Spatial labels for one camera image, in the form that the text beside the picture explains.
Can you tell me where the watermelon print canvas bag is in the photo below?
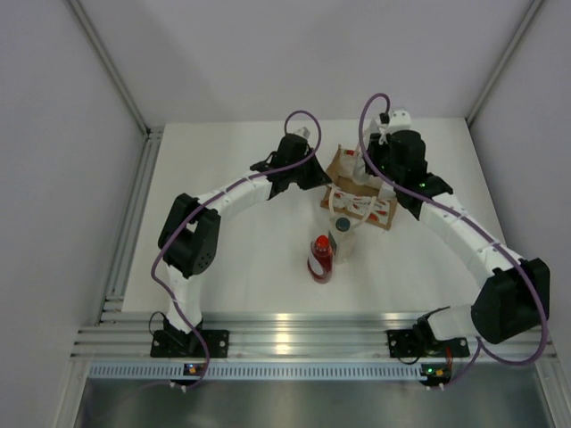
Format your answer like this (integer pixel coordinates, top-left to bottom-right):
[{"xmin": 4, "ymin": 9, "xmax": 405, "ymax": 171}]
[{"xmin": 319, "ymin": 144, "xmax": 397, "ymax": 230}]

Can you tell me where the clear bottle dark cap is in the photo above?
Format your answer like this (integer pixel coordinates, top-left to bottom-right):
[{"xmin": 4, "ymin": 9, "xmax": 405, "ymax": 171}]
[{"xmin": 327, "ymin": 216, "xmax": 356, "ymax": 264}]

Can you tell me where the red liquid bottle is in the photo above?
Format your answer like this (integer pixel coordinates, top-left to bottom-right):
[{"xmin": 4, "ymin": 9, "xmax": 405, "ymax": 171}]
[{"xmin": 307, "ymin": 235, "xmax": 334, "ymax": 284}]

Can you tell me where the white bottle dark cap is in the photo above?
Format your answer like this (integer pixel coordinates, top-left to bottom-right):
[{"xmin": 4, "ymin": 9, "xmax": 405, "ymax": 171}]
[{"xmin": 352, "ymin": 153, "xmax": 382, "ymax": 188}]

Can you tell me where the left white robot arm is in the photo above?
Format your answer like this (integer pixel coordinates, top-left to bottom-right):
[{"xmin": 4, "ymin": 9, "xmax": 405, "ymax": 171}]
[{"xmin": 150, "ymin": 128, "xmax": 331, "ymax": 359}]

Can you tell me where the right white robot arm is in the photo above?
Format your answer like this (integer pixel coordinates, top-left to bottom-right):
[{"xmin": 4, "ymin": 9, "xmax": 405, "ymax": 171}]
[{"xmin": 360, "ymin": 110, "xmax": 550, "ymax": 354}]

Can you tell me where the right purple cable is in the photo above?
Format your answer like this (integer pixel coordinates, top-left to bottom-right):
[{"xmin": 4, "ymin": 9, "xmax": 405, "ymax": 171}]
[{"xmin": 360, "ymin": 92, "xmax": 550, "ymax": 388}]

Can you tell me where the purple cable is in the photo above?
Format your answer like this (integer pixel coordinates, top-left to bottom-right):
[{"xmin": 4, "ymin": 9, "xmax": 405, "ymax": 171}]
[
  {"xmin": 360, "ymin": 92, "xmax": 550, "ymax": 388},
  {"xmin": 150, "ymin": 109, "xmax": 323, "ymax": 391}
]

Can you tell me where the left aluminium frame post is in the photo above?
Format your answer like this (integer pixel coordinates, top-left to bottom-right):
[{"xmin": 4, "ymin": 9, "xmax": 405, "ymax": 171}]
[{"xmin": 64, "ymin": 0, "xmax": 150, "ymax": 137}]

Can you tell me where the aluminium frame post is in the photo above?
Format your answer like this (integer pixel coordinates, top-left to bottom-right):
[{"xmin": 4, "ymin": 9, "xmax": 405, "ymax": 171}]
[
  {"xmin": 64, "ymin": 0, "xmax": 150, "ymax": 137},
  {"xmin": 465, "ymin": 0, "xmax": 548, "ymax": 128}
]

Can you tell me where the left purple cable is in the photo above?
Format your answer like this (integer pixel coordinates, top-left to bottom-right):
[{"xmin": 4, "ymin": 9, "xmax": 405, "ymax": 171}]
[{"xmin": 150, "ymin": 109, "xmax": 323, "ymax": 391}]

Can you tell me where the right black mount plate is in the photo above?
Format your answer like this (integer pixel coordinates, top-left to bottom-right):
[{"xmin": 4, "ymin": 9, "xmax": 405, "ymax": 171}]
[{"xmin": 386, "ymin": 325, "xmax": 470, "ymax": 359}]

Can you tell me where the black mount plate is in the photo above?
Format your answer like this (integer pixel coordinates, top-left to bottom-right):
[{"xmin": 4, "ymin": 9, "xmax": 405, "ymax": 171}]
[
  {"xmin": 386, "ymin": 325, "xmax": 470, "ymax": 359},
  {"xmin": 150, "ymin": 330, "xmax": 229, "ymax": 358}
]

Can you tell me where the right aluminium frame post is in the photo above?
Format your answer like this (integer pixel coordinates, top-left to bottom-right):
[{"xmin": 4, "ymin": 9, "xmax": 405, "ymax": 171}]
[{"xmin": 465, "ymin": 0, "xmax": 548, "ymax": 128}]

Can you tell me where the left black mount plate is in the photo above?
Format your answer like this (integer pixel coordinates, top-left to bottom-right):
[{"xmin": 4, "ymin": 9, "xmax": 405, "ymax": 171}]
[{"xmin": 150, "ymin": 330, "xmax": 229, "ymax": 358}]

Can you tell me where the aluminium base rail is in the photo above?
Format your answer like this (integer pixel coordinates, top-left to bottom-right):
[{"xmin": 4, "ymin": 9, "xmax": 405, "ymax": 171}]
[{"xmin": 70, "ymin": 310, "xmax": 559, "ymax": 360}]

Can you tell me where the slotted cable duct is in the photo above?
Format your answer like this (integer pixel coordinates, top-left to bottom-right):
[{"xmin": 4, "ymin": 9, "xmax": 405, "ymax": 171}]
[{"xmin": 88, "ymin": 361, "xmax": 451, "ymax": 381}]

